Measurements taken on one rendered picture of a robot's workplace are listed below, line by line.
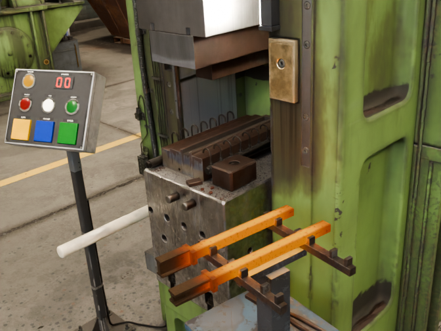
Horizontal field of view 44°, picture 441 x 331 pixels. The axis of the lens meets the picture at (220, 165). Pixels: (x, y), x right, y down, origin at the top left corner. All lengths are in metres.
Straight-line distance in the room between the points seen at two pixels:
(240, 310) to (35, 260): 1.86
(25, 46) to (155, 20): 4.86
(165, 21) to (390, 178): 0.89
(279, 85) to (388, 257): 0.82
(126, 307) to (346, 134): 1.58
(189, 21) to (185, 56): 0.11
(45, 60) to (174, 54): 5.01
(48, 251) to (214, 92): 1.64
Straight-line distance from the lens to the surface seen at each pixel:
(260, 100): 2.10
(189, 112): 1.95
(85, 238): 2.04
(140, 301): 2.74
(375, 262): 2.03
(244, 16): 1.63
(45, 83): 2.08
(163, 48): 1.67
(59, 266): 3.13
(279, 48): 1.51
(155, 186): 1.81
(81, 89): 1.98
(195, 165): 1.70
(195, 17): 1.54
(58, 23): 6.87
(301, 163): 1.59
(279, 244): 1.32
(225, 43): 1.65
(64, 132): 1.98
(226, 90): 2.07
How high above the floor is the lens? 1.64
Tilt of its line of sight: 24 degrees down
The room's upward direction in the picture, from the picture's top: 3 degrees counter-clockwise
